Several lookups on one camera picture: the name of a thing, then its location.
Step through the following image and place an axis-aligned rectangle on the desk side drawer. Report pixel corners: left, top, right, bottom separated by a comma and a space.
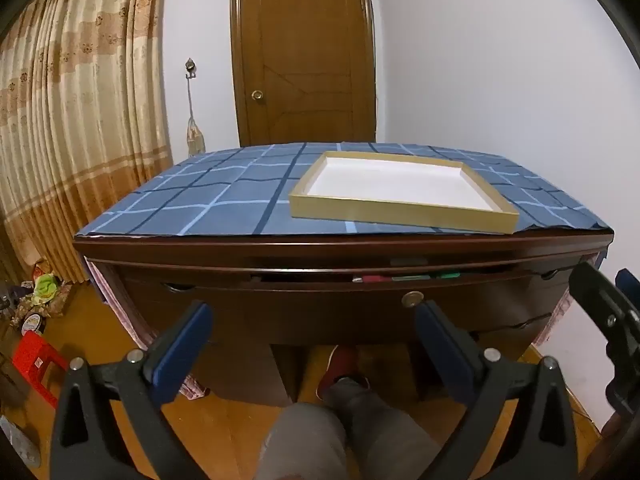
525, 265, 581, 321
122, 277, 244, 313

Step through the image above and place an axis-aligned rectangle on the clear plastic bag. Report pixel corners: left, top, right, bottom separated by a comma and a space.
0, 415, 41, 467

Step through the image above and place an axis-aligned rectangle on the red plastic stool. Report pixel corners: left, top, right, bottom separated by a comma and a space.
12, 332, 68, 408

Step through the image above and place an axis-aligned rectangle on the green cloth bundle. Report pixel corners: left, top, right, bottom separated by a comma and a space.
32, 272, 58, 306

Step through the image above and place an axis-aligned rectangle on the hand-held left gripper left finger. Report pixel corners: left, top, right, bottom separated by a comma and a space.
50, 300, 216, 480

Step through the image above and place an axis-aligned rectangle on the blue plaid tablecloth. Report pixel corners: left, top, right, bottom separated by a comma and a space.
75, 141, 615, 266

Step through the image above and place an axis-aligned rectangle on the gold cardboard tray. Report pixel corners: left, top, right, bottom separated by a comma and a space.
289, 150, 520, 235

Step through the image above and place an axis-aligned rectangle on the round tin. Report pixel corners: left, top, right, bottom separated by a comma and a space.
22, 312, 48, 336

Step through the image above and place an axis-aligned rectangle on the beige patterned curtain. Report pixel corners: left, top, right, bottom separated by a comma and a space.
0, 0, 173, 281

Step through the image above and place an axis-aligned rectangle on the person's grey trouser leg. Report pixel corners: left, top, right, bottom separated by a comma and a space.
262, 377, 441, 480

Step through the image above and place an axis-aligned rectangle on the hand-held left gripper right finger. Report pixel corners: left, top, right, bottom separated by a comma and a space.
414, 299, 581, 480

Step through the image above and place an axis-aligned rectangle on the red slipper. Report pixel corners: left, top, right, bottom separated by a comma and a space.
317, 345, 371, 401

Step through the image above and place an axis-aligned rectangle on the dark wooden desk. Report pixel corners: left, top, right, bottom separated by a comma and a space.
72, 227, 616, 408

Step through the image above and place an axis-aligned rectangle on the brown wooden door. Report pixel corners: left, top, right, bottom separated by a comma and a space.
230, 0, 377, 147

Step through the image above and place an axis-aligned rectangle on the curtain tassel tieback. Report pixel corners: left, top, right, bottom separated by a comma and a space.
185, 77, 207, 156

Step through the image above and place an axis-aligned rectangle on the pink patterned cloth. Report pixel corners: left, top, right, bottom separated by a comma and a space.
85, 257, 151, 351

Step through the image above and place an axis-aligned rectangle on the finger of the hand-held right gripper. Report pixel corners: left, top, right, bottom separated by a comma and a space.
616, 268, 640, 306
570, 262, 640, 361

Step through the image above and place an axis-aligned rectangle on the pink striped cloth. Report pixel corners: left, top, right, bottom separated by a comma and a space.
547, 292, 576, 346

